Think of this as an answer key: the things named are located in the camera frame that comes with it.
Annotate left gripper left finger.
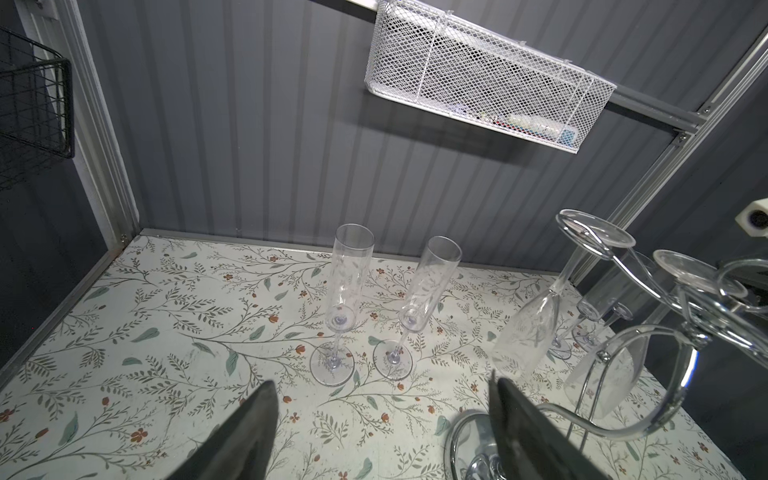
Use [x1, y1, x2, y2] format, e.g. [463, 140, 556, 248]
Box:
[169, 380, 279, 480]

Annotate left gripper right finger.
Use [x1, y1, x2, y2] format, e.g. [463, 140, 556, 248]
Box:
[488, 377, 606, 479]

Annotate clear wine glass front sticker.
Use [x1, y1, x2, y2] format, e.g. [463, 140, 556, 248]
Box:
[547, 298, 599, 360]

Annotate chrome wine glass rack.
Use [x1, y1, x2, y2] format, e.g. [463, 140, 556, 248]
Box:
[444, 209, 767, 479]

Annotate items in white basket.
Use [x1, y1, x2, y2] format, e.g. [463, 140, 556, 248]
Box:
[448, 104, 579, 147]

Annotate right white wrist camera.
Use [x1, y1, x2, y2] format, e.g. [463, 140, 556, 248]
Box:
[735, 198, 768, 238]

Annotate black wire wall basket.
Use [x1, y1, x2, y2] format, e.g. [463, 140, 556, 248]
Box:
[1, 28, 75, 190]

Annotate white mesh wall basket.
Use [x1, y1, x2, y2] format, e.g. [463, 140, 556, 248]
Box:
[365, 1, 616, 154]

